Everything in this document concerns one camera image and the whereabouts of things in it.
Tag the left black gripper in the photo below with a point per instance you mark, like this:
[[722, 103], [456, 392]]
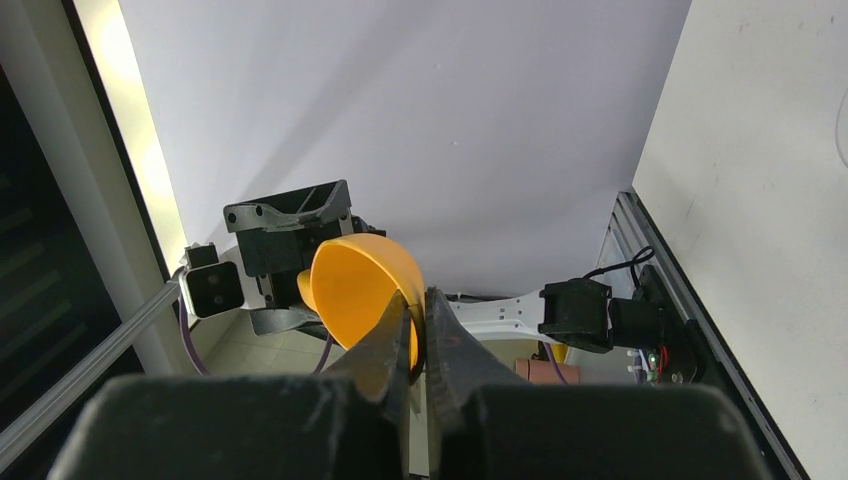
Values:
[[278, 236]]

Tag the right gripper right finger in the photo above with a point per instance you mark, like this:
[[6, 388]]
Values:
[[458, 368]]

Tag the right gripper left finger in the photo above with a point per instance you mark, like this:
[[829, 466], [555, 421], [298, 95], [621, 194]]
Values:
[[376, 372]]

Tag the orange plastic scoop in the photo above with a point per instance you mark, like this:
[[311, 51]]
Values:
[[351, 280]]

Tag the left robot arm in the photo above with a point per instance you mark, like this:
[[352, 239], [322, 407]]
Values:
[[580, 312]]

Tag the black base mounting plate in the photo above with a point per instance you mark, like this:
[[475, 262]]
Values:
[[655, 332]]

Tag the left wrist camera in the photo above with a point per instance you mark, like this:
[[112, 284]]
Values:
[[209, 285]]

